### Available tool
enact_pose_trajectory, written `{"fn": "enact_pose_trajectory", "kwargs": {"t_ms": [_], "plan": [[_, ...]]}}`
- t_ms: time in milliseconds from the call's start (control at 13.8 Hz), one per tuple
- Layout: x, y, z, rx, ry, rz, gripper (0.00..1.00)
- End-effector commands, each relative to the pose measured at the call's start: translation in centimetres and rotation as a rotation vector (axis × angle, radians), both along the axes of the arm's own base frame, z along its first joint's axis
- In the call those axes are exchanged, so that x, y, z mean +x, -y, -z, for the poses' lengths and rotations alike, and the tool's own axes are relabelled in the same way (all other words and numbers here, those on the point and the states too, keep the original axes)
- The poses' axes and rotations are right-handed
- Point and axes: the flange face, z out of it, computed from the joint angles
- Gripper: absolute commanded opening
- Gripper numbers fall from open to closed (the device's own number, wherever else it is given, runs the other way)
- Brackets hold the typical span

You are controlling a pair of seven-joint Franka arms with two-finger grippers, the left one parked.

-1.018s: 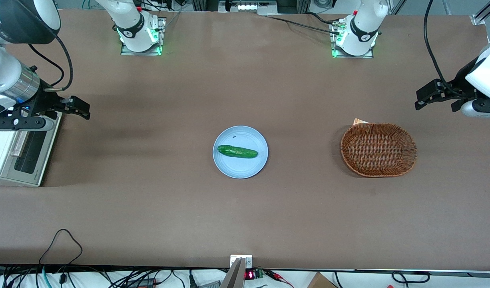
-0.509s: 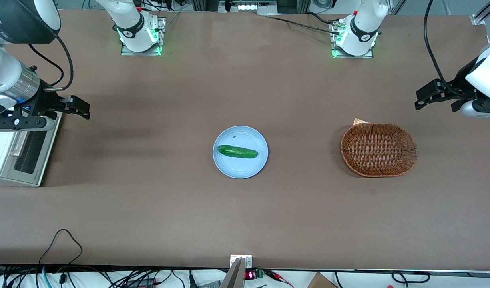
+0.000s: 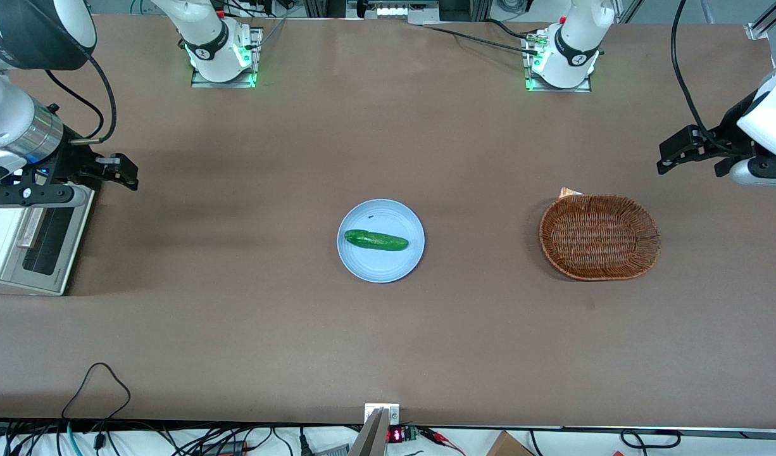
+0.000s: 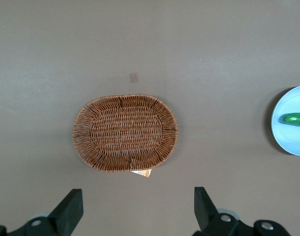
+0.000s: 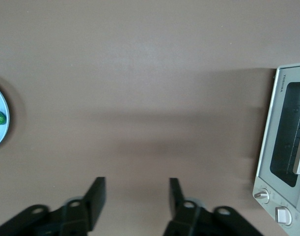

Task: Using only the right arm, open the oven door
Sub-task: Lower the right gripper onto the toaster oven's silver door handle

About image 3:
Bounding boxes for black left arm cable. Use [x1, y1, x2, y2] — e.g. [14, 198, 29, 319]
[671, 0, 743, 156]

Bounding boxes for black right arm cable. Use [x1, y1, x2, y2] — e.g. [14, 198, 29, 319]
[45, 52, 118, 145]

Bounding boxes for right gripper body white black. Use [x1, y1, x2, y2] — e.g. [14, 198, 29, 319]
[0, 149, 90, 210]

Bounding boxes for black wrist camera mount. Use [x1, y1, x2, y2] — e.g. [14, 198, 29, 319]
[45, 141, 110, 186]
[704, 94, 760, 160]

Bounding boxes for black coiled floor cable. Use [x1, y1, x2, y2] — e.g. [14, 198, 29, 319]
[620, 429, 682, 450]

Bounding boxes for white metal bracket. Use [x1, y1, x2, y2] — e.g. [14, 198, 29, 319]
[364, 403, 401, 426]

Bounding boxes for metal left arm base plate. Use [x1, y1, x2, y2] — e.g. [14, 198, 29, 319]
[522, 30, 592, 93]

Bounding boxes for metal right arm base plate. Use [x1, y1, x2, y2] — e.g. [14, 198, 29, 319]
[191, 27, 264, 89]

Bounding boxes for black looped thin cable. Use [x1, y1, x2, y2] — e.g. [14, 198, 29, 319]
[61, 362, 132, 420]

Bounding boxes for black cable across table edge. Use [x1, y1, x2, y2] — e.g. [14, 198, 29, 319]
[422, 19, 542, 56]

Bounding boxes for white power strip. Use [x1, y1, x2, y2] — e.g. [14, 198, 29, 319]
[346, 0, 441, 25]

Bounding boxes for light blue round plate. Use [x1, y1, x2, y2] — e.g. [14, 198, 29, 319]
[337, 199, 425, 284]

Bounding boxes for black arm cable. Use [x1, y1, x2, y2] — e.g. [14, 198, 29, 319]
[671, 0, 743, 156]
[45, 52, 118, 145]

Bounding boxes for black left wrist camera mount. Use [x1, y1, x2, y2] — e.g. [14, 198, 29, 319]
[704, 94, 760, 160]

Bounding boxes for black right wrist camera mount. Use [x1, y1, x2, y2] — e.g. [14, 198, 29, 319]
[45, 141, 110, 186]

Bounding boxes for brown cardboard box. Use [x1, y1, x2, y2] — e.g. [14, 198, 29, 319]
[485, 431, 535, 456]

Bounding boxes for grey aluminium camera post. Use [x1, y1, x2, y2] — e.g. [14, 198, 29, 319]
[349, 408, 390, 456]

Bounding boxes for green cucumber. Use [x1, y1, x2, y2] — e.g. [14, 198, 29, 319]
[344, 229, 410, 252]

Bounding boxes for brown oval wicker basket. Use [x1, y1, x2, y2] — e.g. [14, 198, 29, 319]
[539, 194, 661, 281]

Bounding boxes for red alligator clip leads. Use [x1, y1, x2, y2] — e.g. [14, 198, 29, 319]
[418, 427, 466, 456]

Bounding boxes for aluminium frame profile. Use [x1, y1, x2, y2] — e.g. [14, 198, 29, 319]
[745, 0, 776, 42]

